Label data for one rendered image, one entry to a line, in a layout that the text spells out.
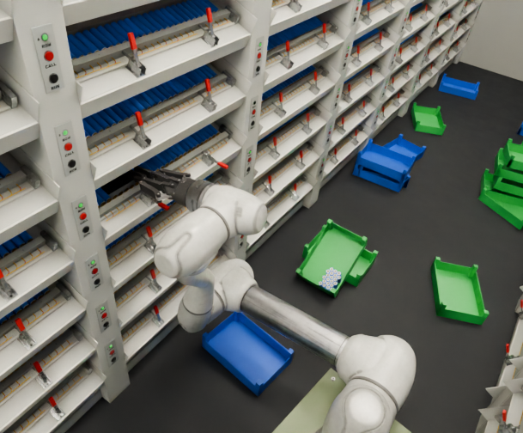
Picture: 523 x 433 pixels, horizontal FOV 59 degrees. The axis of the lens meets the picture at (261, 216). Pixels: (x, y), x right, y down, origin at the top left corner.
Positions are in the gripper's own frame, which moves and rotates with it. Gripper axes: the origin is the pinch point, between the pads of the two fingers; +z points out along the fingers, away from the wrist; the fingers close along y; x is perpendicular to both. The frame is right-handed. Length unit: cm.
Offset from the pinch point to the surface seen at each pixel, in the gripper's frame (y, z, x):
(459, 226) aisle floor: -154, -65, 94
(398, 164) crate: -175, -20, 78
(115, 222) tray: 13.0, -2.0, 7.4
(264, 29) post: -48, -11, -29
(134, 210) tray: 6.3, -2.1, 7.5
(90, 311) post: 27.5, -0.5, 29.9
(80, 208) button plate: 24.0, -6.7, -5.4
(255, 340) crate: -24, -18, 85
